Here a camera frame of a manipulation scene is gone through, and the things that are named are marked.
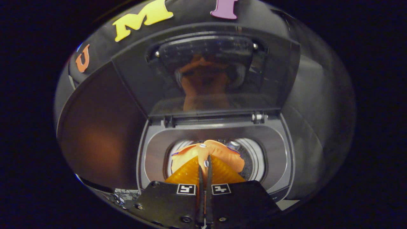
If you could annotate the dark washing machine lid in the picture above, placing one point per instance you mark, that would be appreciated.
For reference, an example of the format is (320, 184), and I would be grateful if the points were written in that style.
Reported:
(133, 79)

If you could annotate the orange polo shirt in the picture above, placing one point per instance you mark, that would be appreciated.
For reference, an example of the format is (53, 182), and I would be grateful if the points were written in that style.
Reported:
(222, 152)

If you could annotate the grey washing machine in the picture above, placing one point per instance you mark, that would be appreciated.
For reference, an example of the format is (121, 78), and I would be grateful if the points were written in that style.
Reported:
(276, 143)

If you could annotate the grey cabinet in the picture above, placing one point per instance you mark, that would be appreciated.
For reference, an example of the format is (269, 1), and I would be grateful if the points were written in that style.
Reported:
(95, 127)

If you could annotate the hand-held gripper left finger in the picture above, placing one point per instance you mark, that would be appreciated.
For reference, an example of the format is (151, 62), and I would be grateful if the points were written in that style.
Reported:
(168, 203)

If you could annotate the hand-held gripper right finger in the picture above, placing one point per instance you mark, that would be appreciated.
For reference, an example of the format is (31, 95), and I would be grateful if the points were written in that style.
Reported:
(241, 203)

